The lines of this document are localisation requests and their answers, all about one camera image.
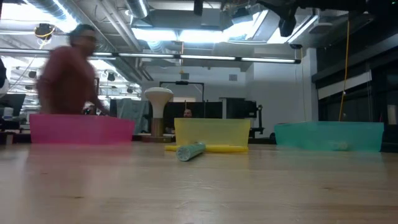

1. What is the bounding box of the white ceiling ventilation unit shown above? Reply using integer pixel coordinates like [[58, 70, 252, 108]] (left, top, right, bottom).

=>
[[298, 9, 349, 35]]

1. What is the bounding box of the black partition panel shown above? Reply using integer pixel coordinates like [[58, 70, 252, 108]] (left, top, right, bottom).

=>
[[163, 101, 223, 134]]

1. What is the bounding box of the teal plastic bin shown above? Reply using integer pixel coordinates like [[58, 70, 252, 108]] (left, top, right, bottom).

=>
[[273, 121, 385, 152]]

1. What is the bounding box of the yellow plastic bin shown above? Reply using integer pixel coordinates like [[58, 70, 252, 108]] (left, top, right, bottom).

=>
[[174, 117, 251, 147]]

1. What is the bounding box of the long ceiling light bar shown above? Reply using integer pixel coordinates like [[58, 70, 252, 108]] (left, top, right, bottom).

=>
[[90, 51, 302, 65]]

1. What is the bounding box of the white mushroom table lamp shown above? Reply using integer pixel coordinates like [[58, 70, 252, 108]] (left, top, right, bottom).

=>
[[141, 86, 175, 143]]

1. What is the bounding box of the teal fat highlighter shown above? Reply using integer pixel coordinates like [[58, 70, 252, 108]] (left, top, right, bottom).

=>
[[175, 142, 206, 162]]

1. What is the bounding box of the gray cloth cover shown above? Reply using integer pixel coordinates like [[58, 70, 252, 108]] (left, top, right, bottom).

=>
[[116, 98, 150, 134]]

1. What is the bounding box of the pink plastic bin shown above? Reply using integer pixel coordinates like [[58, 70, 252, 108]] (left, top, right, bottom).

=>
[[29, 113, 136, 146]]

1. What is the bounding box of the computer monitor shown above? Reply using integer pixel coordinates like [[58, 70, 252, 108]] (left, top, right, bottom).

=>
[[0, 93, 27, 118]]

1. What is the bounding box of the white container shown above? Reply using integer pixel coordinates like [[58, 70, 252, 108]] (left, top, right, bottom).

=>
[[2, 107, 15, 121]]

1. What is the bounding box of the yellow hanging cable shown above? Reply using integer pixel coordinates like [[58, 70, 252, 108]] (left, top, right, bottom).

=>
[[338, 19, 353, 122]]

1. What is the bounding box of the black frame with camera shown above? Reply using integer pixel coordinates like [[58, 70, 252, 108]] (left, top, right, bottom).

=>
[[159, 80, 205, 102]]

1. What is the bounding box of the silver round air duct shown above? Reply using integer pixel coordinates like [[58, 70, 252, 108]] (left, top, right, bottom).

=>
[[124, 0, 150, 19]]

